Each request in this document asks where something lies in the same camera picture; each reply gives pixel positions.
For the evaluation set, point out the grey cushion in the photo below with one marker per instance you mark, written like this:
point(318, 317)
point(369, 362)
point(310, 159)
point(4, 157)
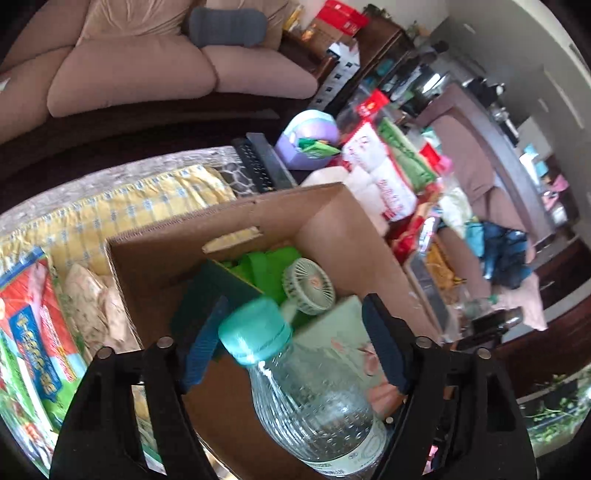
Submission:
point(226, 25)

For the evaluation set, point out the green printed snack bag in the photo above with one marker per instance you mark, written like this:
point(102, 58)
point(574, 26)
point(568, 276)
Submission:
point(411, 152)

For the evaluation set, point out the light green mini fan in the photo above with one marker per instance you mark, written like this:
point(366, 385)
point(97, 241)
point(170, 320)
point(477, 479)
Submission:
point(307, 286)

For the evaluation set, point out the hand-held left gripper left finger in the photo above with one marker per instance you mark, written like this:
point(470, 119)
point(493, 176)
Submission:
point(203, 355)

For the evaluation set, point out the red green printed packet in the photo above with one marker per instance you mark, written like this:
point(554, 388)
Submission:
point(32, 323)

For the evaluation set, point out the red cream snack bag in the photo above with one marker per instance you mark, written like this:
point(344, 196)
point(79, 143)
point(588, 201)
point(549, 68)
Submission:
point(415, 235)

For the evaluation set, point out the blue clothes pile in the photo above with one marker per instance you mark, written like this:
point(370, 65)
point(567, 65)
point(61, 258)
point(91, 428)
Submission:
point(503, 254)

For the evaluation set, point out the dark wooden cabinet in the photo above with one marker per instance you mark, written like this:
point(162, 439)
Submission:
point(369, 50)

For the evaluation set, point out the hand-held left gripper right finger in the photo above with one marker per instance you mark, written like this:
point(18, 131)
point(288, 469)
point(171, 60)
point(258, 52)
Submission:
point(388, 350)

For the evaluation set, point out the printed cardboard box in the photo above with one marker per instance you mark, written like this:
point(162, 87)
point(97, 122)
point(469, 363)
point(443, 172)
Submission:
point(323, 221)

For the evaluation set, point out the red cardboard box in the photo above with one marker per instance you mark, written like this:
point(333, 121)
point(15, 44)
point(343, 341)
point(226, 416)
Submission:
point(341, 16)

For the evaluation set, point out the purple lidded container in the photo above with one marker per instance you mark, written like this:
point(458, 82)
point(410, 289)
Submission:
point(309, 127)

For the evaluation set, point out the brown armchair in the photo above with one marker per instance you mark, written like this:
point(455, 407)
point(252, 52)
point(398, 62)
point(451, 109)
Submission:
point(466, 152)

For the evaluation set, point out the white red snack bag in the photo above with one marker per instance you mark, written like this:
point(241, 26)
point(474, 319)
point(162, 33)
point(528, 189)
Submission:
point(378, 161)

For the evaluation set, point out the green plant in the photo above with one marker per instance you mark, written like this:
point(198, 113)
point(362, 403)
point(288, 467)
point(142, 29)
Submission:
point(554, 406)

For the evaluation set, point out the clear bottle with teal cap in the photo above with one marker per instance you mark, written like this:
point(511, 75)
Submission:
point(314, 406)

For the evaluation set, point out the black remote control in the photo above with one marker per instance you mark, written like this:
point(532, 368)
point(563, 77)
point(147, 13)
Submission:
point(263, 161)

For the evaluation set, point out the green yellow sponge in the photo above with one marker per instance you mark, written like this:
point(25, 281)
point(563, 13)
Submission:
point(207, 290)

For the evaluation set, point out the brown fabric sofa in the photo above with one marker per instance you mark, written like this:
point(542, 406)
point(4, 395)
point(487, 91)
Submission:
point(138, 74)

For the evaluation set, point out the beige floral cloth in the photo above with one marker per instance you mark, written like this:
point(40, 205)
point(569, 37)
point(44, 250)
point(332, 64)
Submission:
point(97, 304)

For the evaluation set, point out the black white cardboard boxes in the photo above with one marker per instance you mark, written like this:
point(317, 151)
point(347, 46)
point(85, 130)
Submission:
point(337, 74)

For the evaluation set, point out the yellow checked towel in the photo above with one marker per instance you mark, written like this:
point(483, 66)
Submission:
point(115, 207)

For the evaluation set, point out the small green packets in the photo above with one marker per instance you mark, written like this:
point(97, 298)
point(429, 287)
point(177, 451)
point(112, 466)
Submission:
point(318, 146)

